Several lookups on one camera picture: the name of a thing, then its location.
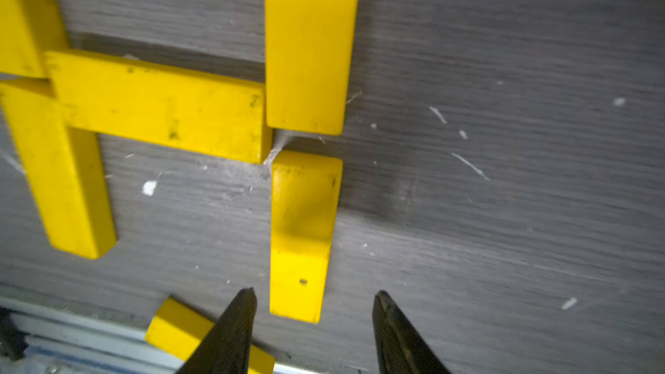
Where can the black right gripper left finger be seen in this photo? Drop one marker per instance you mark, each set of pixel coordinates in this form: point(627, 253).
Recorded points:
point(226, 347)

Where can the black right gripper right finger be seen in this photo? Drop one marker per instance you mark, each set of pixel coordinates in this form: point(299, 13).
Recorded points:
point(400, 348)

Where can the yellow block front edge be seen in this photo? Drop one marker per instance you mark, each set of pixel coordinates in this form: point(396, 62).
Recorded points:
point(178, 330)

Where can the yellow block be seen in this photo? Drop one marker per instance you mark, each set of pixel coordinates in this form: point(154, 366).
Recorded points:
point(304, 204)

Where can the yellow block bar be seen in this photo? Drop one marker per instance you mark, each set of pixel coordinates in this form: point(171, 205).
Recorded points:
point(180, 108)

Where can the yellow block vertical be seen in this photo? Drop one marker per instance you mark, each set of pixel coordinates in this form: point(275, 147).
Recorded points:
point(309, 47)
point(29, 28)
point(63, 168)

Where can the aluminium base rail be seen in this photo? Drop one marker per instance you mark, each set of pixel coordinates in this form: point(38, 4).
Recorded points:
point(98, 338)

